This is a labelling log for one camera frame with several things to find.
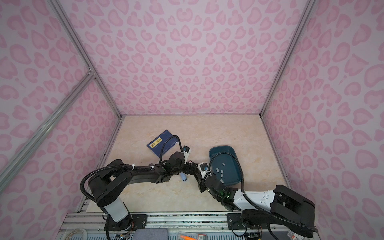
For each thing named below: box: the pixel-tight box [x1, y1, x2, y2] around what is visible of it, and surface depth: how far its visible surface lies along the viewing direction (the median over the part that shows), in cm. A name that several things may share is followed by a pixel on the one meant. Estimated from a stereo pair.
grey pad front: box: [132, 228, 168, 240], surface depth 69 cm
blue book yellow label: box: [146, 129, 179, 158], surface depth 105 cm
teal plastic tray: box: [209, 145, 242, 186], surface depth 94 cm
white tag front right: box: [287, 231, 304, 240], surface depth 69 cm
